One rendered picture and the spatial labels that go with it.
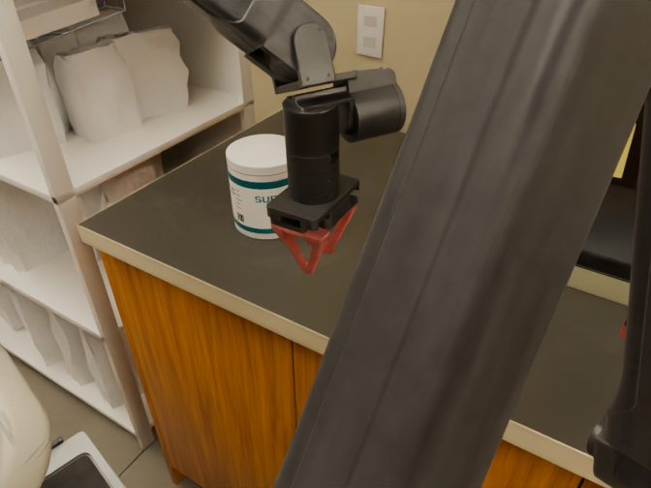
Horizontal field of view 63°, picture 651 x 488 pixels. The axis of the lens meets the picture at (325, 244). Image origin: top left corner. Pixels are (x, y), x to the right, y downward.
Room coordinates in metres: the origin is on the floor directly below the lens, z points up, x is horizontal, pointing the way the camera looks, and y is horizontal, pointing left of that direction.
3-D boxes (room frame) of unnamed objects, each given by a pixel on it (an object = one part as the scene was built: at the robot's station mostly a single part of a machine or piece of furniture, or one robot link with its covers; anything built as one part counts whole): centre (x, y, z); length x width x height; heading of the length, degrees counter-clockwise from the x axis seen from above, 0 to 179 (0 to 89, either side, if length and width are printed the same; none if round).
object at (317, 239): (0.50, 0.02, 1.14); 0.07 x 0.07 x 0.09; 60
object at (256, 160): (0.84, 0.11, 1.02); 0.13 x 0.13 x 0.15
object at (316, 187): (0.51, 0.01, 1.21); 0.10 x 0.07 x 0.07; 150
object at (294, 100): (0.52, 0.01, 1.27); 0.07 x 0.06 x 0.07; 117
